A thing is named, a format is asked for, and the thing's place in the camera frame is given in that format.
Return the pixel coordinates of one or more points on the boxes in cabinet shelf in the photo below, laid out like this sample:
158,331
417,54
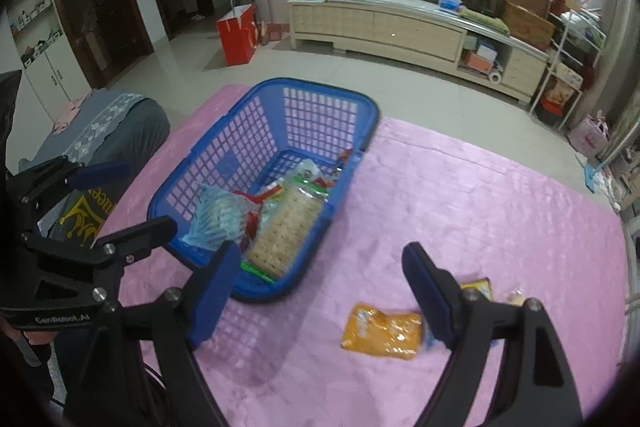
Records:
480,57

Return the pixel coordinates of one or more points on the red paper bag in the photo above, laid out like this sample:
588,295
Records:
237,37

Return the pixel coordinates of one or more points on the clear silver snack packet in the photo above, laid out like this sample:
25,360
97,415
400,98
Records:
215,217

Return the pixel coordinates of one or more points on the cracker packet with green label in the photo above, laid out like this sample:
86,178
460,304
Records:
285,227

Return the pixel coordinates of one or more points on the small red dustpan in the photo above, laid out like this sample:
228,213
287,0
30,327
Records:
272,33

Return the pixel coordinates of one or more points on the beige tv cabinet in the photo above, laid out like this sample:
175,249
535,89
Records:
400,32

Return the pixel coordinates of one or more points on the white snack packet dark print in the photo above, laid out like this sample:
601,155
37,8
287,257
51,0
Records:
305,168

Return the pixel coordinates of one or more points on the black router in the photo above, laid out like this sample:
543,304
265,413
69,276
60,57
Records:
485,4

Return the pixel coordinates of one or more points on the white lace cover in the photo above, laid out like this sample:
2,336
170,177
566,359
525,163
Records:
105,122

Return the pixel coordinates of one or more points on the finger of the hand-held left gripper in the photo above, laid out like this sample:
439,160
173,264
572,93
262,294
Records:
97,172
142,234

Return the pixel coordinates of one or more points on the green folded cloth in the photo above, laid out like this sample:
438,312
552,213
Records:
482,21

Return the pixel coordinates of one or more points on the white wall cabinet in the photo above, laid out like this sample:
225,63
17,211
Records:
45,62

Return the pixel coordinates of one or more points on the grey cloth with yellow print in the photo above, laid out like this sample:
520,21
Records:
82,214

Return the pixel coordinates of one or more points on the blue tissue box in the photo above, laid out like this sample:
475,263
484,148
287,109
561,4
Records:
450,2

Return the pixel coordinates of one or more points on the blue plastic basket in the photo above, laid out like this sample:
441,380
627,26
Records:
320,88

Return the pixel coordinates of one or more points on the pink cloth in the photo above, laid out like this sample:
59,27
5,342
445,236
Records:
70,114

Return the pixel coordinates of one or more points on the blue mop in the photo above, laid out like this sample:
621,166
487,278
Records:
593,179

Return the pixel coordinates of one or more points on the toilet paper roll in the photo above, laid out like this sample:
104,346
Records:
495,77

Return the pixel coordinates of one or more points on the orange snack packet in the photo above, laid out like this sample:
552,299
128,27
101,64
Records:
382,331

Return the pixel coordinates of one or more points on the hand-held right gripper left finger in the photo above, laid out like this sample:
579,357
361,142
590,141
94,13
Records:
215,297

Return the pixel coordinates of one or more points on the white storage rack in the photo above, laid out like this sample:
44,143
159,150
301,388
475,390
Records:
565,57

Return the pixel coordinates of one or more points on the pink bag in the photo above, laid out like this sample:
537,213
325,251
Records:
590,137

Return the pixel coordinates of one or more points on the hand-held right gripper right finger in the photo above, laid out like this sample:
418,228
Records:
430,297

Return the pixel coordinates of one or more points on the yellow snack packet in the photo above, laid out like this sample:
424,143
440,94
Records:
477,291

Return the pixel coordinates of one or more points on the pink quilted tablecloth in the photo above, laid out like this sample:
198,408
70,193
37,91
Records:
450,187

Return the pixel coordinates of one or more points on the brown cardboard box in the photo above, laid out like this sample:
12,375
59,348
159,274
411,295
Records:
527,27

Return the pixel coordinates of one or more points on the grey sofa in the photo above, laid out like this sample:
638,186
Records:
145,132

